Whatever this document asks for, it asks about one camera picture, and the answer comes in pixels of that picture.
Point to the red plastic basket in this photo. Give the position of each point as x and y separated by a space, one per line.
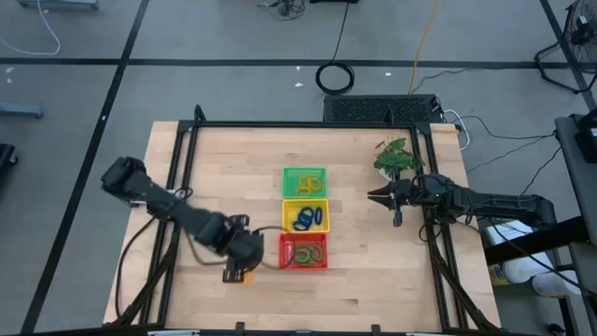
285 240

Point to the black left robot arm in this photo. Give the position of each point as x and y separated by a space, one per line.
158 200

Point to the black desk monitor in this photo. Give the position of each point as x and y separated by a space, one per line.
588 140

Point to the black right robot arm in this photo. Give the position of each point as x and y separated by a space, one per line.
494 207

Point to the grey caster leg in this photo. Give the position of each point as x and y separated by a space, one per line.
21 111

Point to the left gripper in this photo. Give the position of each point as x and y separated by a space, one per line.
245 247

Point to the black aluminium table frame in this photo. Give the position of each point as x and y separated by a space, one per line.
303 124

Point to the grey furniture base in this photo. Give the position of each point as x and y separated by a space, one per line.
56 4

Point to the black floor object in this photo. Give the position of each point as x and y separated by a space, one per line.
5 156

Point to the black metal beam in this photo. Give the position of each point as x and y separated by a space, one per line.
536 240

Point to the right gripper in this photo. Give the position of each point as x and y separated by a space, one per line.
411 193

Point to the green plant in white pot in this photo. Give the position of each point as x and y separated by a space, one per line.
396 158

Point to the black perforated computer case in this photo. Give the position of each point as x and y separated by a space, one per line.
378 109

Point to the green plastic basket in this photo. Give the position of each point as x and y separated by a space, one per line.
289 179

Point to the grey side desk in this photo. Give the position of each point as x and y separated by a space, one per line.
576 186

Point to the yellow plastic basket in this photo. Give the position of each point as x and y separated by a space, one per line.
317 228

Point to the black standing fan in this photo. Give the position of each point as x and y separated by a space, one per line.
583 23

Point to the white paper towel pack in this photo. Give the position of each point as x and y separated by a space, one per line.
527 270

